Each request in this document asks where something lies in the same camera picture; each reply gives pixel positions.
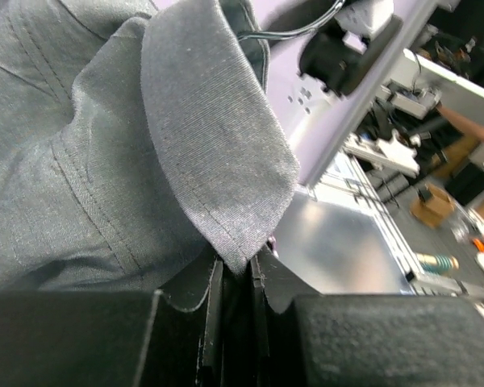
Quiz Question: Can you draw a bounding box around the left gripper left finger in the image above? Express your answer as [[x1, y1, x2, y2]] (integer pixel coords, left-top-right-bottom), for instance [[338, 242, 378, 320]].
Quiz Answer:
[[0, 250, 223, 386]]

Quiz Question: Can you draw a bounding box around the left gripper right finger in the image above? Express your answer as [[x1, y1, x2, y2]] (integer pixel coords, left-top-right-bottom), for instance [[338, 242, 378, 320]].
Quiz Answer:
[[249, 249, 484, 386]]

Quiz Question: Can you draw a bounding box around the grey shirt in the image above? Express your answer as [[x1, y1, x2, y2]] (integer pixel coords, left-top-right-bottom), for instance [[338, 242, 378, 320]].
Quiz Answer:
[[0, 1, 298, 291]]

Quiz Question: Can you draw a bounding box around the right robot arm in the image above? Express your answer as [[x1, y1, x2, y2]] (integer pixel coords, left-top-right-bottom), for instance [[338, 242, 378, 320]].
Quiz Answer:
[[298, 1, 403, 97]]

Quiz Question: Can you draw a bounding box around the person in background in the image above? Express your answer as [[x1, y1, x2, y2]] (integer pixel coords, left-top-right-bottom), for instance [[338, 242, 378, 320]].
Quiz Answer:
[[432, 102, 484, 180]]

